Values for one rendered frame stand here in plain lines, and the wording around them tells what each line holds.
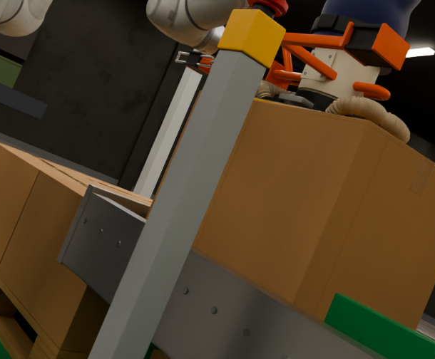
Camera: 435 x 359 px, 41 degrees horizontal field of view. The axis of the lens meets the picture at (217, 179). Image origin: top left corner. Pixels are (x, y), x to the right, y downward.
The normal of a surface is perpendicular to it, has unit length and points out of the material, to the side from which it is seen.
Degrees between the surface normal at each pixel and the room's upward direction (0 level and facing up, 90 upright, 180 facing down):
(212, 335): 90
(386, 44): 91
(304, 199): 90
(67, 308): 90
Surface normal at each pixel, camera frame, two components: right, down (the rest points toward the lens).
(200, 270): -0.70, -0.31
